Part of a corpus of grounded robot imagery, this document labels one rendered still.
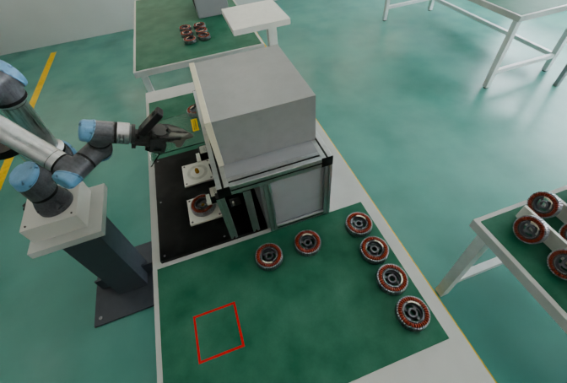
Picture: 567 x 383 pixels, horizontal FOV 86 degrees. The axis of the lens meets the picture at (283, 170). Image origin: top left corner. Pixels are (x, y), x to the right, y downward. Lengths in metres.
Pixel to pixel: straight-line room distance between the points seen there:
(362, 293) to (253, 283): 0.42
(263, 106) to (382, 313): 0.84
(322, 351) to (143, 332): 1.29
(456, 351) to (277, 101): 1.02
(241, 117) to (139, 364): 1.58
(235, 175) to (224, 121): 0.20
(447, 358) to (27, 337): 2.29
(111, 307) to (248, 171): 1.51
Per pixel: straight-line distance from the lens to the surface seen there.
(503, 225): 1.60
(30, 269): 2.87
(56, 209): 1.70
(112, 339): 2.28
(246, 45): 2.83
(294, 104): 1.06
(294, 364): 1.18
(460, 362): 1.28
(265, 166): 1.11
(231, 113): 1.04
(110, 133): 1.17
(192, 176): 1.63
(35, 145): 1.26
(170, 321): 1.31
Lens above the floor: 1.92
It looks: 47 degrees down
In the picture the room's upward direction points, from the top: 6 degrees counter-clockwise
